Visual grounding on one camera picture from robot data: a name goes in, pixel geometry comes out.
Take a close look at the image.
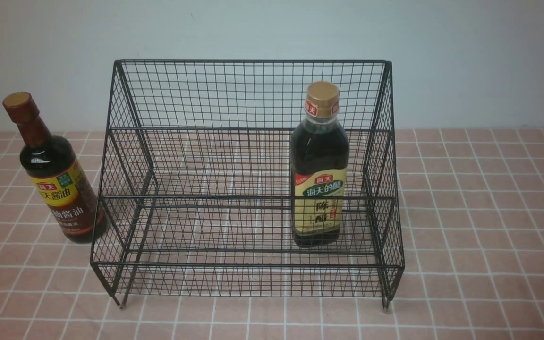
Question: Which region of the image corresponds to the vinegar bottle gold cap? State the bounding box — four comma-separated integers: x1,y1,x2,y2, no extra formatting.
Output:
289,81,350,248

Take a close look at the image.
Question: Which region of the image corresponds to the soy sauce bottle brown cap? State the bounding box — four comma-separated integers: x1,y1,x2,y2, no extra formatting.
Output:
2,91,107,244

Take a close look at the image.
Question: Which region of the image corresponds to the pink tiled table cloth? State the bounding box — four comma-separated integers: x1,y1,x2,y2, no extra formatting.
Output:
0,129,544,340

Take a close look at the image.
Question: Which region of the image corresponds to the black wire mesh shelf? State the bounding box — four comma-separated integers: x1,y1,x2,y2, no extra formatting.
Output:
90,59,405,309

